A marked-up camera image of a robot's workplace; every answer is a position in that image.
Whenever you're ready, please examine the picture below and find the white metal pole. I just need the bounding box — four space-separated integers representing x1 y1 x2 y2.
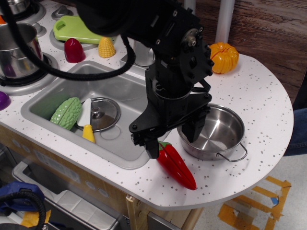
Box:
215 0 235 43

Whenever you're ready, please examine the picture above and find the green toy bitter gourd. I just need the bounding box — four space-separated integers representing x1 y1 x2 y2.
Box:
50 97 82 130

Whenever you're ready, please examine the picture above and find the yellow toy corn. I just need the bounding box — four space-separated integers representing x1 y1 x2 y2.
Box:
98 37 116 58

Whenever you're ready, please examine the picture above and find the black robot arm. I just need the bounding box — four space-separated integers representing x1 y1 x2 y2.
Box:
75 0 213 159

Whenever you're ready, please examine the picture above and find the grey toy sink basin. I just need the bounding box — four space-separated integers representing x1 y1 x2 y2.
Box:
21 73 149 169

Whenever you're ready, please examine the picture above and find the purple toy eggplant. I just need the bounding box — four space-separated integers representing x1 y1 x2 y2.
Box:
0 92 11 111

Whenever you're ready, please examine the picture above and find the large steel pot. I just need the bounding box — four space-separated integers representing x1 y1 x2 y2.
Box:
0 23 44 80

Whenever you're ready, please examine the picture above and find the silver toy faucet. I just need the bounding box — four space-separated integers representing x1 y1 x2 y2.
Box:
133 40 155 67

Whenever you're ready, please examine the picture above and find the red toy chili pepper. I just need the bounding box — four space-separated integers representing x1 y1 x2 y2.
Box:
157 141 197 190

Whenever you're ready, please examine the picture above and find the black braided cable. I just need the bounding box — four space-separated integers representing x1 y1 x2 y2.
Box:
0 0 136 81

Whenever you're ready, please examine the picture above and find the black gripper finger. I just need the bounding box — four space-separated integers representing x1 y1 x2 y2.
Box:
181 112 207 143
144 138 159 159

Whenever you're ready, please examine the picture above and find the orange toy pumpkin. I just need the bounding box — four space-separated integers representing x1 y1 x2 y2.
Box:
209 42 239 74

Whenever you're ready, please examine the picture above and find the white and yellow toy knife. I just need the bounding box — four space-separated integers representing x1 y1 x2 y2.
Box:
77 98 95 143

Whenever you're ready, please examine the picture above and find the steel pot lid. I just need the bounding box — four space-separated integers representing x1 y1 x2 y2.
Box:
91 97 121 132

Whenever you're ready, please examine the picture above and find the dark red toy fruit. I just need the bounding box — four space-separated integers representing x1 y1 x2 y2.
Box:
64 38 86 63

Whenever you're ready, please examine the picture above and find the small steel pan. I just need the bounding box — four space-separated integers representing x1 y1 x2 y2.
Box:
177 103 248 162

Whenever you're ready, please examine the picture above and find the grey toy stove top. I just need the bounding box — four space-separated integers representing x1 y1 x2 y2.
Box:
0 0 60 97

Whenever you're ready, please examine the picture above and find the blue clamp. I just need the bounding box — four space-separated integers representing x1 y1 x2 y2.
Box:
0 181 45 212

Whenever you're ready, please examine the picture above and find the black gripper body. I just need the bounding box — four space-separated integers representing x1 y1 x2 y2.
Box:
129 68 212 146

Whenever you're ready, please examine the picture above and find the steel pot at top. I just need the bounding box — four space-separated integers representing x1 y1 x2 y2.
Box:
7 0 30 15

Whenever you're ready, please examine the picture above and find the wooden toy kitchen cabinet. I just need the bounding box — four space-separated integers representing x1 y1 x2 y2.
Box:
0 126 203 230

